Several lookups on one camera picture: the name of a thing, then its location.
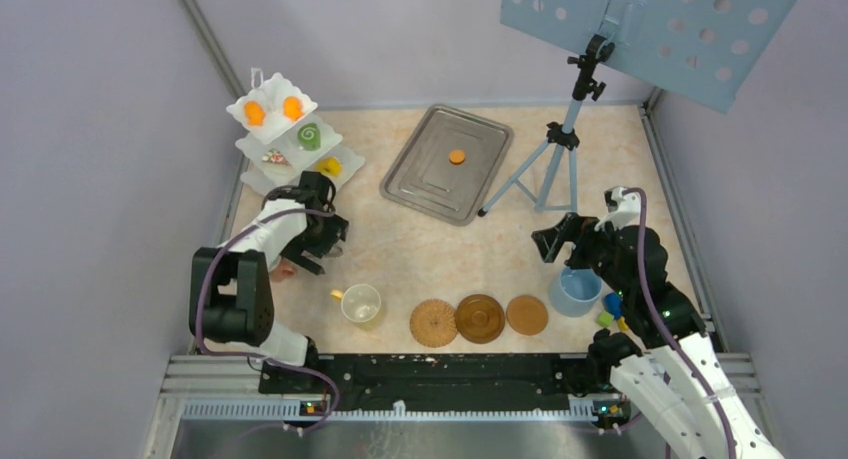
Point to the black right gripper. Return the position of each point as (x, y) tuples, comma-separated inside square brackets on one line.
[(550, 240)]

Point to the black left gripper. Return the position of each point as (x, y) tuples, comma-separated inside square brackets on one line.
[(335, 228)]

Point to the yellow cake wedge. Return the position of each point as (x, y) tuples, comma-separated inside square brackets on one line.
[(331, 166)]

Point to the white strawberry cake slice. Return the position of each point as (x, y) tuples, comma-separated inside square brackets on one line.
[(275, 161)]

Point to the green swirl roll cake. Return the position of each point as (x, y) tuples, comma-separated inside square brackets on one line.
[(309, 137)]

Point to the orange fish pastry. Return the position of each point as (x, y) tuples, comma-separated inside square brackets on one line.
[(292, 108), (255, 113)]

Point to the round brown cookie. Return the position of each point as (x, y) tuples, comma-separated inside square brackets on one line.
[(457, 157)]

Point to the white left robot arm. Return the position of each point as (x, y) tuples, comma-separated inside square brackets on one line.
[(231, 298)]

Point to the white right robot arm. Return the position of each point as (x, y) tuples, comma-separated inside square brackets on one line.
[(673, 377)]

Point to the pink mug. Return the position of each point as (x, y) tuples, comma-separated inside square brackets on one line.
[(284, 269)]

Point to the light blue mug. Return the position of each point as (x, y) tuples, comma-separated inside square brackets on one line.
[(574, 292)]

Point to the light blue tripod stand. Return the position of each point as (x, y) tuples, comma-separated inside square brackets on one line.
[(562, 136)]

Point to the yellow transparent cup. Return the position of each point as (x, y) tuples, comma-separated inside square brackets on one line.
[(361, 304)]

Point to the light wooden round coaster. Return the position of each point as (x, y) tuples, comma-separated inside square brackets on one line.
[(527, 315)]

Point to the green toy cube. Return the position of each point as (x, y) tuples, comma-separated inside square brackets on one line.
[(605, 319)]

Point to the white three-tier dessert stand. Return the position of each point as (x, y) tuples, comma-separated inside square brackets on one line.
[(280, 133)]

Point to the dark wooden round coaster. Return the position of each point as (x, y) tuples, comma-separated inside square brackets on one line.
[(480, 318)]

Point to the metal serving tray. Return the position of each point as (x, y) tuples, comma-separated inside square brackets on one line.
[(422, 178)]

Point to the woven rattan coaster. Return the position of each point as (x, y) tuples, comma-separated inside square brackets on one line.
[(432, 323)]

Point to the light blue perforated board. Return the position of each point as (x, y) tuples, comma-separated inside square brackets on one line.
[(700, 49)]

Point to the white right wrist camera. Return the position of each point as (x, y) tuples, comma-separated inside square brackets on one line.
[(623, 206)]

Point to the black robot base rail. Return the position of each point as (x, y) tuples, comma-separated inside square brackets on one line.
[(471, 382)]

